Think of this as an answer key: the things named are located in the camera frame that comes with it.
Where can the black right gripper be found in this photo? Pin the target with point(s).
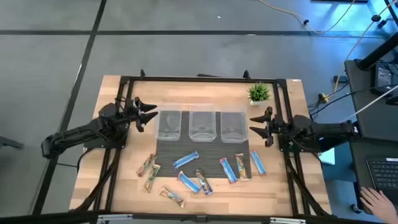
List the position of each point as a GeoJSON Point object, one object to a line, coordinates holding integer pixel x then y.
{"type": "Point", "coordinates": [277, 126]}

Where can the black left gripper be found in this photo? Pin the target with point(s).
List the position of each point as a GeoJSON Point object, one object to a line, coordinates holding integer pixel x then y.
{"type": "Point", "coordinates": [132, 113]}

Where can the brown yellow granola bar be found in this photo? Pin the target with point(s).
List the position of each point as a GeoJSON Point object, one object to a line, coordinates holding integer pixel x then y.
{"type": "Point", "coordinates": [242, 167]}

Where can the blue red-ended granola bar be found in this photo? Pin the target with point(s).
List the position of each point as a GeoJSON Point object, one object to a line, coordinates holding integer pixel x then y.
{"type": "Point", "coordinates": [228, 170]}

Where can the dark purple granola bar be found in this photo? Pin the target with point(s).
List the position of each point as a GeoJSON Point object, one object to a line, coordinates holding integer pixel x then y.
{"type": "Point", "coordinates": [204, 183]}

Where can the brown gold granola bar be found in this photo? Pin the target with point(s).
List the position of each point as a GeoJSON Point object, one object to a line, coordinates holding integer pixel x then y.
{"type": "Point", "coordinates": [172, 197]}

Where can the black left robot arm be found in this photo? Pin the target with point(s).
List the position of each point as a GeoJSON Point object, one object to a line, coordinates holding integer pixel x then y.
{"type": "Point", "coordinates": [77, 133]}

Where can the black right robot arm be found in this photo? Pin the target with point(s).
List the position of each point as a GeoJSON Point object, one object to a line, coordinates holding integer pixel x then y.
{"type": "Point", "coordinates": [326, 129]}

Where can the clear plastic bin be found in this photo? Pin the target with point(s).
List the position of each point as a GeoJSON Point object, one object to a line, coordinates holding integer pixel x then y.
{"type": "Point", "coordinates": [168, 124]}
{"type": "Point", "coordinates": [202, 124]}
{"type": "Point", "coordinates": [234, 126]}

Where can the small green potted plant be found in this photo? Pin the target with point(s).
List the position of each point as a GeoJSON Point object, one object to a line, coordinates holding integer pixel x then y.
{"type": "Point", "coordinates": [258, 92]}

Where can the dark grey woven mat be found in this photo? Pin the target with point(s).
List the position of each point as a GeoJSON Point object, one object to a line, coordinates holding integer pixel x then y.
{"type": "Point", "coordinates": [205, 149]}

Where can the yellow plug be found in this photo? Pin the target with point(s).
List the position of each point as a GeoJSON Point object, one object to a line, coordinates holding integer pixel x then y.
{"type": "Point", "coordinates": [323, 98]}

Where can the black floor box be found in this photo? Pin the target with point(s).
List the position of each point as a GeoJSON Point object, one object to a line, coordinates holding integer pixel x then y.
{"type": "Point", "coordinates": [340, 79]}

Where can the black laptop desk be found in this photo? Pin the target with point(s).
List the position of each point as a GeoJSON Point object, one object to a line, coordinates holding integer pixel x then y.
{"type": "Point", "coordinates": [357, 161]}

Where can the black caster wheel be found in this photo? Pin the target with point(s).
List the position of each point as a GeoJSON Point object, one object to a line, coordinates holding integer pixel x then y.
{"type": "Point", "coordinates": [356, 208]}

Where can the black power adapter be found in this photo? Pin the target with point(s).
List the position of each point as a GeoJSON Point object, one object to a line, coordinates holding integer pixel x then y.
{"type": "Point", "coordinates": [383, 77]}

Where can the black keyboard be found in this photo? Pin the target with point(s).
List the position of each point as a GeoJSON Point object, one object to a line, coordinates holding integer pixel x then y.
{"type": "Point", "coordinates": [384, 174]}

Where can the black desk pole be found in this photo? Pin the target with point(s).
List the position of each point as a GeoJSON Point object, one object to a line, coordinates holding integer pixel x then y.
{"type": "Point", "coordinates": [379, 53]}

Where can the grey chair foot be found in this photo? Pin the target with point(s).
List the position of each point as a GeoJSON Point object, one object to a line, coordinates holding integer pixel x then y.
{"type": "Point", "coordinates": [11, 143]}

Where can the person's hand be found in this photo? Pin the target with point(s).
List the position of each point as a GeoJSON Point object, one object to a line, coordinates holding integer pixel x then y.
{"type": "Point", "coordinates": [377, 203]}

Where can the black rig crossbar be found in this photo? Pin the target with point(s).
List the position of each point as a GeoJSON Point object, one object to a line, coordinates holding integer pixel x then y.
{"type": "Point", "coordinates": [46, 217]}

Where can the black aluminium table frame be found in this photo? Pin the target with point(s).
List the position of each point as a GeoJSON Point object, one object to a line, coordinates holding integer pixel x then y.
{"type": "Point", "coordinates": [202, 79]}

